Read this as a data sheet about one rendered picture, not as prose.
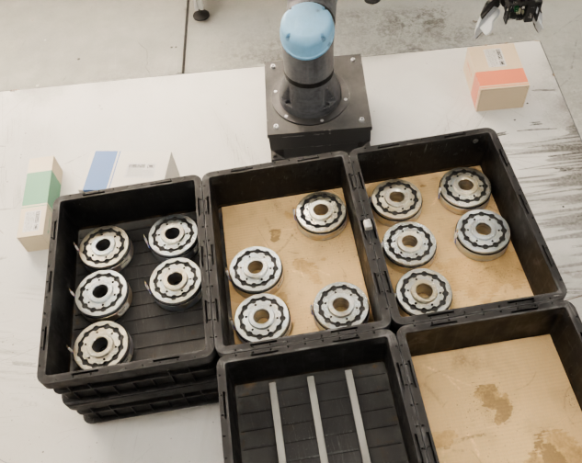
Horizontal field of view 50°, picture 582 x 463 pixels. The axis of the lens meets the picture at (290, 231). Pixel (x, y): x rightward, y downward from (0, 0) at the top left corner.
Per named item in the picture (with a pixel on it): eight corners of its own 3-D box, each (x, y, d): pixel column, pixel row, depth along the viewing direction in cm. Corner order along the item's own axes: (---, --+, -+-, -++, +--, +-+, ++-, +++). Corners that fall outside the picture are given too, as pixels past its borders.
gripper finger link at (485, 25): (470, 46, 147) (499, 16, 141) (464, 29, 150) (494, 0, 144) (479, 50, 149) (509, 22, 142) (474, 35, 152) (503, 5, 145)
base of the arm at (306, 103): (284, 73, 159) (280, 42, 151) (343, 75, 158) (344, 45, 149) (275, 118, 152) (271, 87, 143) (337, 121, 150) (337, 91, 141)
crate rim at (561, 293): (348, 157, 129) (348, 149, 127) (491, 133, 130) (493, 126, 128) (393, 333, 106) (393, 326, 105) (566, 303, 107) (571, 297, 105)
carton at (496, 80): (462, 69, 170) (467, 47, 164) (507, 65, 170) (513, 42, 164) (475, 111, 161) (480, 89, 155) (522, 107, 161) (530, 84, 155)
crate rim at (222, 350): (203, 180, 129) (200, 173, 127) (348, 157, 129) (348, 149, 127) (218, 361, 106) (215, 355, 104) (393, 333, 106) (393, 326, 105)
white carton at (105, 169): (90, 212, 153) (77, 189, 145) (103, 174, 160) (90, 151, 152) (171, 214, 151) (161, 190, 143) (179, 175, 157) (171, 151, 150)
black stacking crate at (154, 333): (75, 231, 136) (55, 198, 127) (211, 208, 137) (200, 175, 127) (63, 408, 114) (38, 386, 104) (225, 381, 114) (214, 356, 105)
